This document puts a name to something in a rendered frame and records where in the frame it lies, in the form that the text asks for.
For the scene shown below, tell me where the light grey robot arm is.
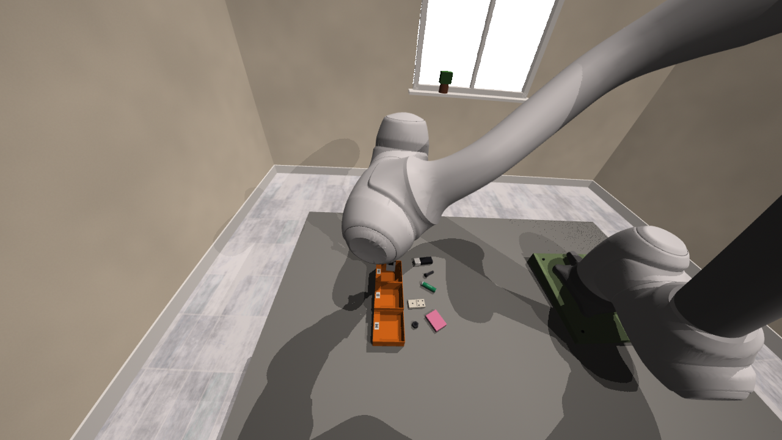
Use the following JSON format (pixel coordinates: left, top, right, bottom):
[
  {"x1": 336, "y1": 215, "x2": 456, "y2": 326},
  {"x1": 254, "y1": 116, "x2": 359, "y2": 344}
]
[{"x1": 342, "y1": 0, "x2": 782, "y2": 401}]

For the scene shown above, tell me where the pink rectangular block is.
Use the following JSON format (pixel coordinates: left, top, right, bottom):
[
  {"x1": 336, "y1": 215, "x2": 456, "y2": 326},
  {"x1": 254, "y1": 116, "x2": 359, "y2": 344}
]
[{"x1": 425, "y1": 310, "x2": 447, "y2": 332}]

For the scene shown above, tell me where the orange rack of bins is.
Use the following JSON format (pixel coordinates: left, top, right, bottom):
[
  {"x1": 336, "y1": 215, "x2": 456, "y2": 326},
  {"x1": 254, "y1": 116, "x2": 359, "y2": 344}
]
[{"x1": 373, "y1": 260, "x2": 405, "y2": 347}]

